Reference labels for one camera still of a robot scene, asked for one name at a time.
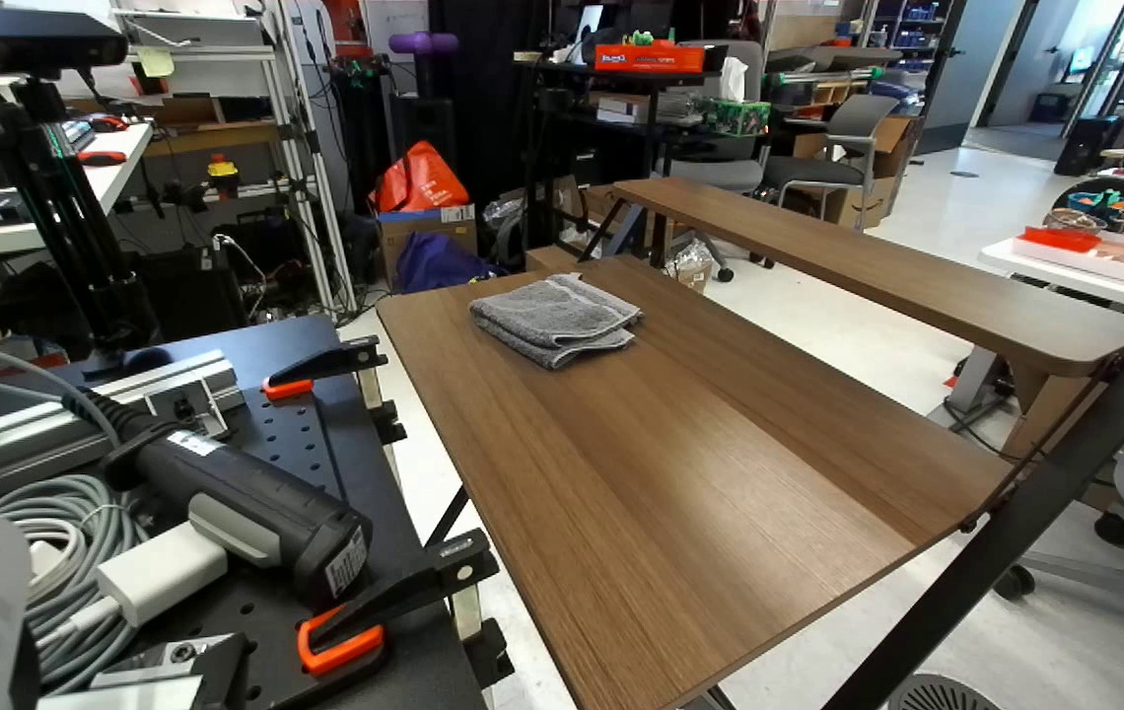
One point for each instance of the grey towel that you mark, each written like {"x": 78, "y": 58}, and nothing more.
{"x": 557, "y": 321}

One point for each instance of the blue bag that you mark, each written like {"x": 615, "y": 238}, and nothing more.
{"x": 435, "y": 260}

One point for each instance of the cardboard box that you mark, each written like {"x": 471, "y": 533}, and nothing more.
{"x": 394, "y": 229}

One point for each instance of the orange bag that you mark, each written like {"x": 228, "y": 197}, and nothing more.
{"x": 419, "y": 183}

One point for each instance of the orange black clamp rear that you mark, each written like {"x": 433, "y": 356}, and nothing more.
{"x": 346, "y": 360}

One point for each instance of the orange black clamp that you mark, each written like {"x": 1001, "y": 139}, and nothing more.
{"x": 355, "y": 629}
{"x": 346, "y": 360}

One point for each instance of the orange storage bin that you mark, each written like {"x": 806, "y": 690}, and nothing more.
{"x": 648, "y": 58}

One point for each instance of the black perforated workbench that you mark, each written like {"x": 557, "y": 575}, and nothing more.
{"x": 330, "y": 441}

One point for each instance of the orange black clamp front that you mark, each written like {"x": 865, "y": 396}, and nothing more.
{"x": 355, "y": 629}

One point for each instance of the black handheld tool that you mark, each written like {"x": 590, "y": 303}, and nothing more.
{"x": 241, "y": 501}

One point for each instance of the grey office chair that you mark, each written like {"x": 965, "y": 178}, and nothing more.
{"x": 847, "y": 154}

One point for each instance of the white metal rack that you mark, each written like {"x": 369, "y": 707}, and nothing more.
{"x": 274, "y": 51}

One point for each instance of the white power adapter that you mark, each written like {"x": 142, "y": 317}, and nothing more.
{"x": 159, "y": 575}

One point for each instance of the black desk leg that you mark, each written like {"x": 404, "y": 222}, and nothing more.
{"x": 1053, "y": 477}

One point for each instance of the raised wooden shelf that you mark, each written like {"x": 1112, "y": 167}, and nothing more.
{"x": 1020, "y": 321}

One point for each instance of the white table with parts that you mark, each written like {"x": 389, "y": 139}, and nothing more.
{"x": 1078, "y": 247}

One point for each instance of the aluminium extrusion rail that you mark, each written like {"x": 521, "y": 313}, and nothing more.
{"x": 50, "y": 441}

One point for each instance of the black tripod with camera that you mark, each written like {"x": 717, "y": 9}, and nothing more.
{"x": 50, "y": 176}

